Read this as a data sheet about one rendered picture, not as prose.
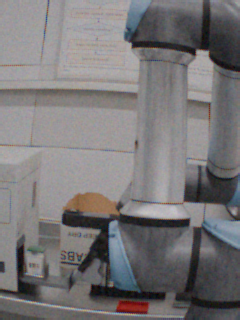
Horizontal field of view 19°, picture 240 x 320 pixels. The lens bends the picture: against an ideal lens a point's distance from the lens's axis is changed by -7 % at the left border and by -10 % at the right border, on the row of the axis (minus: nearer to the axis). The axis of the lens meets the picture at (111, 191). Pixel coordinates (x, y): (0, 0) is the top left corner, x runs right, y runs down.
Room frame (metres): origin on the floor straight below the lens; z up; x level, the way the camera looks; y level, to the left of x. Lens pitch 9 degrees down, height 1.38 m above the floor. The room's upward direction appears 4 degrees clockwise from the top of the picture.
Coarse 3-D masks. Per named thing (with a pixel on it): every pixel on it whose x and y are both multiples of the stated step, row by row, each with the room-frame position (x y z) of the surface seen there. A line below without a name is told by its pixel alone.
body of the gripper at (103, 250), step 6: (120, 204) 1.52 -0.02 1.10; (102, 234) 1.52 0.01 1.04; (108, 234) 1.52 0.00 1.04; (96, 240) 1.51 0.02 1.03; (102, 240) 1.51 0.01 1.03; (108, 240) 1.52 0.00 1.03; (90, 246) 1.52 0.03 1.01; (102, 246) 1.51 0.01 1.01; (108, 246) 1.52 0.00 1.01; (102, 252) 1.52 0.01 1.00; (108, 252) 1.52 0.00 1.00; (102, 258) 1.52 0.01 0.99; (108, 258) 1.52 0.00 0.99; (108, 264) 1.52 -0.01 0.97
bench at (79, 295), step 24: (48, 240) 2.10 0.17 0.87; (24, 288) 1.58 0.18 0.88; (48, 288) 1.61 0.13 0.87; (72, 288) 1.63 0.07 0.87; (0, 312) 1.51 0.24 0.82; (24, 312) 1.48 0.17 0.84; (48, 312) 1.47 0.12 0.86; (72, 312) 1.47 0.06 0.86; (96, 312) 1.46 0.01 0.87; (120, 312) 1.47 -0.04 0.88; (168, 312) 1.48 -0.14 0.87
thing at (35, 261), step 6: (30, 252) 1.55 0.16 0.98; (36, 252) 1.55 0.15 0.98; (30, 258) 1.54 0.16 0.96; (36, 258) 1.54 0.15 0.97; (42, 258) 1.54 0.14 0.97; (30, 264) 1.54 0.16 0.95; (36, 264) 1.54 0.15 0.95; (42, 264) 1.54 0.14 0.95; (30, 270) 1.54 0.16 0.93; (36, 270) 1.54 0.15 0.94; (42, 270) 1.54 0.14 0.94
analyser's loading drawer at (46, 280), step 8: (24, 264) 1.54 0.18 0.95; (48, 264) 1.58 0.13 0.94; (24, 272) 1.54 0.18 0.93; (48, 272) 1.58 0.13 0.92; (72, 272) 1.58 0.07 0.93; (24, 280) 1.53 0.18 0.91; (32, 280) 1.53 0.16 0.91; (40, 280) 1.53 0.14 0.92; (48, 280) 1.54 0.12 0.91; (56, 280) 1.55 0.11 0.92; (64, 280) 1.56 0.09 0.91; (64, 288) 1.53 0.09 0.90
